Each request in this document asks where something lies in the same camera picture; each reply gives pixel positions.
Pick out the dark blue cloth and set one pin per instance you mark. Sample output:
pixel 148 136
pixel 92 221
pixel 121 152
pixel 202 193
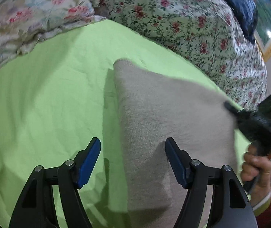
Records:
pixel 237 2

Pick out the light green bed sheet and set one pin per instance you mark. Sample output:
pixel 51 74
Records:
pixel 45 104

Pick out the person's right hand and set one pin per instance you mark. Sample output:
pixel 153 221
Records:
pixel 256 166

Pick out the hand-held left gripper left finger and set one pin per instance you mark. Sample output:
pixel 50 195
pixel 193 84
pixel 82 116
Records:
pixel 89 162

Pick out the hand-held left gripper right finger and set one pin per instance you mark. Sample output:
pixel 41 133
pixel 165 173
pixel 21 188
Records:
pixel 175 163

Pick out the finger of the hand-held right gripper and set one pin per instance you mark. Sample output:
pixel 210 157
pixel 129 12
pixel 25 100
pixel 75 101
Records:
pixel 232 108

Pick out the beige patterned knit sweater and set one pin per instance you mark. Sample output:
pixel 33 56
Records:
pixel 171 114

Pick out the white red-flowered quilt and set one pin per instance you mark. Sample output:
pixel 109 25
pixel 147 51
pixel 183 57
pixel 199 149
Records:
pixel 185 28

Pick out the floral ruffled pillow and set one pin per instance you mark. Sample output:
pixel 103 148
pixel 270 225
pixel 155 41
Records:
pixel 30 11

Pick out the person's right forearm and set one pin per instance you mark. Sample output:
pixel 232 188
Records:
pixel 262 199

